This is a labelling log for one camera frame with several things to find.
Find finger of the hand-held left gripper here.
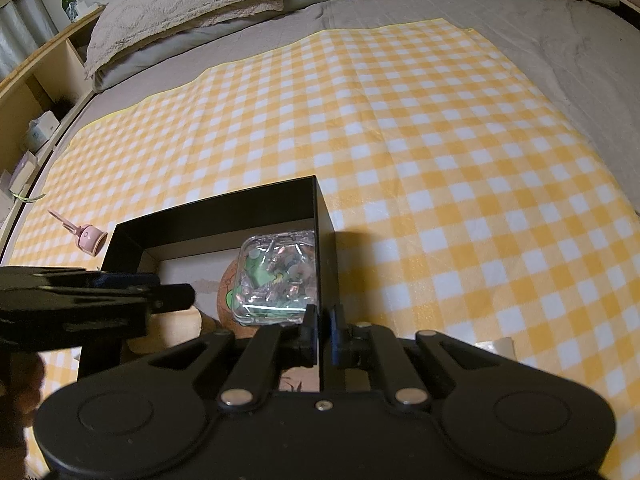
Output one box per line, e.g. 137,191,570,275
0,268,161,289
0,283,196,312

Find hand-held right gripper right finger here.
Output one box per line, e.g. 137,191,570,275
327,304,516,408

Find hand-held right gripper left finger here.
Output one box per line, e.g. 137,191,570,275
150,305,321,409

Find wooden comb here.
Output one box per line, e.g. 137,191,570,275
125,306,202,357

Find round green dinosaur coaster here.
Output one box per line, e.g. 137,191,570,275
215,259,261,328

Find clear plastic pin box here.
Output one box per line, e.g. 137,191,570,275
235,230,321,328

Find black storage box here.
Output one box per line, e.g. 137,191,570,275
77,176,346,393

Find person's left hand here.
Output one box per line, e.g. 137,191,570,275
0,352,46,431

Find pink mini fan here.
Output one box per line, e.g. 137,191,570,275
47,208,108,257

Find purple book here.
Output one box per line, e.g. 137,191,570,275
9,152,38,191

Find white tissue box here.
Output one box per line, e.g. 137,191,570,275
25,111,60,150

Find yellow checkered mat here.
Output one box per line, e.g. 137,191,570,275
10,17,640,480

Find wooden bedside shelf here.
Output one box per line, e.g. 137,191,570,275
0,0,106,241

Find grey curtain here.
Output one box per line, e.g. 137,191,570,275
0,0,58,81

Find beige quilted pillow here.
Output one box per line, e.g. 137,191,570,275
84,0,285,80

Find grey bed sheet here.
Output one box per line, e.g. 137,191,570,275
0,0,640,261

